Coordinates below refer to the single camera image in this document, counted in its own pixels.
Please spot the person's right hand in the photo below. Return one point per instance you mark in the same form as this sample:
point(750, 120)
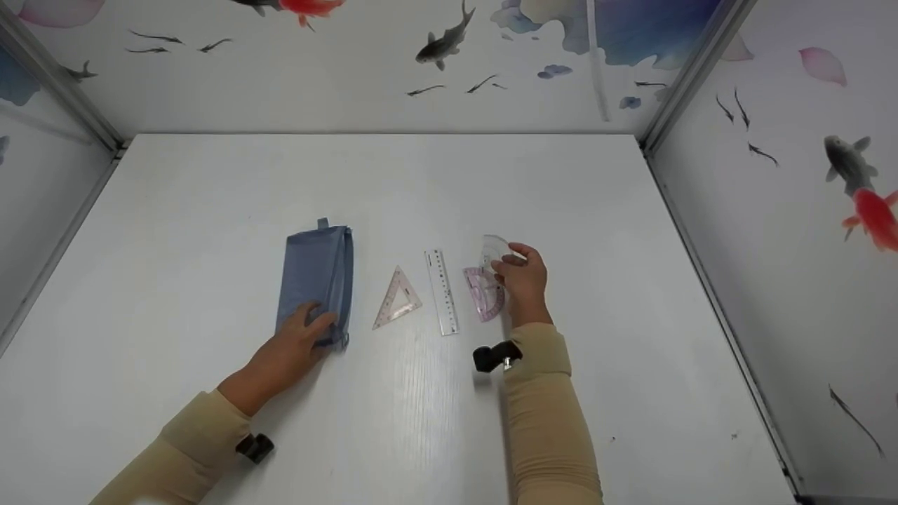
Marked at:
point(527, 286)

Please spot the person's left hand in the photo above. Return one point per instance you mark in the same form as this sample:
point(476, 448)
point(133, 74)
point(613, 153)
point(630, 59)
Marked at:
point(287, 351)

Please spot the person's left fingers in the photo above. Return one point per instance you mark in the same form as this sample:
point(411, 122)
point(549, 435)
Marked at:
point(297, 315)

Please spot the person's right thumb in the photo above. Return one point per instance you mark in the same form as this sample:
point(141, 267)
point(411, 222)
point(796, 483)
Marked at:
point(506, 261)

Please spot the person's left thumb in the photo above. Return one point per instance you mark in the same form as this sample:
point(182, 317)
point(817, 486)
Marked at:
point(324, 323)

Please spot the person's right fingers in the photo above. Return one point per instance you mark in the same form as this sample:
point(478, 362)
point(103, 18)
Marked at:
point(501, 278)

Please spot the person's right index finger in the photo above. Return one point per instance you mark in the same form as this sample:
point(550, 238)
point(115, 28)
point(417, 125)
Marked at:
point(523, 248)

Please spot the clear plastic set square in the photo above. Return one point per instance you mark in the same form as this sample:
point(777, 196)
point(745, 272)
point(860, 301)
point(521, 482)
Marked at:
point(494, 248)

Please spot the blue fabric pencil case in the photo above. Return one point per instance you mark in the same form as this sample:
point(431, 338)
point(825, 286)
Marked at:
point(316, 280)

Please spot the person's right forearm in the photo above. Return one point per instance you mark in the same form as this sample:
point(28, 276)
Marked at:
point(551, 414)

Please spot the person's left forearm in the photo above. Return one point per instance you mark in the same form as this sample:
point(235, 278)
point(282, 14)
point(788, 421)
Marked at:
point(189, 449)

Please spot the clear pink protractor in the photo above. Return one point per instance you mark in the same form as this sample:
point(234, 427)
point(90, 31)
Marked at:
point(483, 298)

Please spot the clear straight ruler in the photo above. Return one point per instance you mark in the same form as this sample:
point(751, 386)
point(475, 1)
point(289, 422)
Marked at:
point(442, 293)

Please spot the clear pink triangle set square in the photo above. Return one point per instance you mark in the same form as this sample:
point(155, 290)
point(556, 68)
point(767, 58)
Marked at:
point(397, 300)

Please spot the black wrist band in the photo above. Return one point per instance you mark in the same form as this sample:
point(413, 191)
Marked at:
point(495, 356)
point(255, 447)

